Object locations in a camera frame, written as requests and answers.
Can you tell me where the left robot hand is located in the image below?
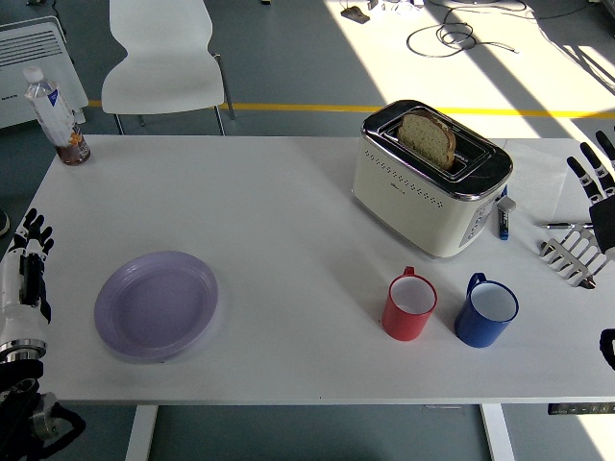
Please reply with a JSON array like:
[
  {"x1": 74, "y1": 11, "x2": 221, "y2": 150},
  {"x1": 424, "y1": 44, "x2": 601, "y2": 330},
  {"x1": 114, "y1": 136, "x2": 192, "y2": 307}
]
[{"x1": 0, "y1": 207, "x2": 55, "y2": 343}]

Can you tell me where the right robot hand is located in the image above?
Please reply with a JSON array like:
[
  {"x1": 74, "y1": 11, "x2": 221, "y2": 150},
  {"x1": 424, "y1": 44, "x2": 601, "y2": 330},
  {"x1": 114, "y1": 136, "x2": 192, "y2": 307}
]
[{"x1": 565, "y1": 127, "x2": 615, "y2": 263}]

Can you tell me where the purple plate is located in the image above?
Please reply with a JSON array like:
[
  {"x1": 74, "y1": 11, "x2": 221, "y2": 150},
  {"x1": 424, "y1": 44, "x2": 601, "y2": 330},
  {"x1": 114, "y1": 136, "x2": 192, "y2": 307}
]
[{"x1": 93, "y1": 251, "x2": 220, "y2": 362}]

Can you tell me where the bread slice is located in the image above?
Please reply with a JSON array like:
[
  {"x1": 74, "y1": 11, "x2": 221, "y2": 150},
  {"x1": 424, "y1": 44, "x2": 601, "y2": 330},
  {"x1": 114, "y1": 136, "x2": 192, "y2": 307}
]
[{"x1": 397, "y1": 110, "x2": 457, "y2": 170}]

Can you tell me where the black silver pen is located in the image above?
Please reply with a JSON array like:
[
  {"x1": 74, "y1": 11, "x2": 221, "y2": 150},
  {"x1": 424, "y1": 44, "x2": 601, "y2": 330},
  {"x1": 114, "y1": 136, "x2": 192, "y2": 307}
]
[{"x1": 538, "y1": 221, "x2": 595, "y2": 231}]

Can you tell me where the metal toast rack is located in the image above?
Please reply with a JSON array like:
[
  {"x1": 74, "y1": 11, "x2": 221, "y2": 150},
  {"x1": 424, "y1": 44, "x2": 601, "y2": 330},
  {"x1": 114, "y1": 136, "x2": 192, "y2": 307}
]
[{"x1": 537, "y1": 226, "x2": 614, "y2": 290}]

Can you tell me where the white paper sheet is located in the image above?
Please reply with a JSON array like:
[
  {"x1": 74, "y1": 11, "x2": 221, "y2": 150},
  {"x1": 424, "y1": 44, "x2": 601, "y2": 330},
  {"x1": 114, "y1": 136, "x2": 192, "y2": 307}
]
[{"x1": 499, "y1": 138, "x2": 573, "y2": 222}]

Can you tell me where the blue marker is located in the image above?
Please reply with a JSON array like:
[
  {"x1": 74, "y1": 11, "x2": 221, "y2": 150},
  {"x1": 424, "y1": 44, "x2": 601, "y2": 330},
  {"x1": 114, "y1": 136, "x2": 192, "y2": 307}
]
[{"x1": 496, "y1": 185, "x2": 518, "y2": 241}]

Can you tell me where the blue mug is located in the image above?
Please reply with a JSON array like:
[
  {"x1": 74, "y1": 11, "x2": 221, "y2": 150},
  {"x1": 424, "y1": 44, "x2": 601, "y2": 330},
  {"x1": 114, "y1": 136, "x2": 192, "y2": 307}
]
[{"x1": 454, "y1": 272, "x2": 521, "y2": 349}]

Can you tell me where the white table leg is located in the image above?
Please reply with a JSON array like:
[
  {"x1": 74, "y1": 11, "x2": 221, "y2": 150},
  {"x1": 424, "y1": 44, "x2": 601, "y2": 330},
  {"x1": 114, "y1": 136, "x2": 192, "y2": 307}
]
[
  {"x1": 123, "y1": 405, "x2": 160, "y2": 461},
  {"x1": 479, "y1": 403, "x2": 516, "y2": 461}
]

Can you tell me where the black table control panel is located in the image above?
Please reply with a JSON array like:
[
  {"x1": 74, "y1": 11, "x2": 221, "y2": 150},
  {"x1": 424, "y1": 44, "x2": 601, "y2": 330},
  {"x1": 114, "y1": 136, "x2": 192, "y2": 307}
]
[{"x1": 547, "y1": 401, "x2": 615, "y2": 416}]

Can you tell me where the clear plastic drink bottle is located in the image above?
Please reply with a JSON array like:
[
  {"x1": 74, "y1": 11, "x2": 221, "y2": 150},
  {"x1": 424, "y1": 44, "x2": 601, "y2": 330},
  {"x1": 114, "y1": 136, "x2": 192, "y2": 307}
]
[{"x1": 22, "y1": 65, "x2": 92, "y2": 167}]

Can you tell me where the cream toaster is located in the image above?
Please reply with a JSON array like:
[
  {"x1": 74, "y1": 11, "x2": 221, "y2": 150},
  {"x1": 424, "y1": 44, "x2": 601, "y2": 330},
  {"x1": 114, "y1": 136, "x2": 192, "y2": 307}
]
[{"x1": 352, "y1": 99, "x2": 514, "y2": 259}]

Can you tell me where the red mug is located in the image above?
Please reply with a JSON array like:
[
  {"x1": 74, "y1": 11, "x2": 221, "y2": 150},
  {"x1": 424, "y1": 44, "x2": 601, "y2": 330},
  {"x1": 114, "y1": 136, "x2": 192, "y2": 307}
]
[{"x1": 381, "y1": 266, "x2": 439, "y2": 343}]

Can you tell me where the white heater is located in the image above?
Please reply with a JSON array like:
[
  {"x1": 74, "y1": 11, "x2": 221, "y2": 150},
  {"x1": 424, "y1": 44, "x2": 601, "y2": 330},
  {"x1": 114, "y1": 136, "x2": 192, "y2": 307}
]
[{"x1": 0, "y1": 15, "x2": 90, "y2": 130}]

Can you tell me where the white chair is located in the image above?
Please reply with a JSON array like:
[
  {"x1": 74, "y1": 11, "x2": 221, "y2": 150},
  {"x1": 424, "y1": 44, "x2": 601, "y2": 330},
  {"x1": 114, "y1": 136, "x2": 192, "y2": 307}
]
[{"x1": 100, "y1": 0, "x2": 236, "y2": 136}]

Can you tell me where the yellow floor tape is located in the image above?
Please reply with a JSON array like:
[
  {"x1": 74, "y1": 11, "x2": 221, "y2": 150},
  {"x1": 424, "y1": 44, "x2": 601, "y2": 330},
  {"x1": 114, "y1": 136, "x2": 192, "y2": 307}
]
[{"x1": 88, "y1": 99, "x2": 615, "y2": 120}]

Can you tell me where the black floor cable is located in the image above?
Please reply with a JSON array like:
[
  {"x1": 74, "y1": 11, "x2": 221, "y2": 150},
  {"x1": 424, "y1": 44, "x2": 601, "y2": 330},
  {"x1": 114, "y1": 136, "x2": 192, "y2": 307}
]
[{"x1": 406, "y1": 0, "x2": 529, "y2": 59}]

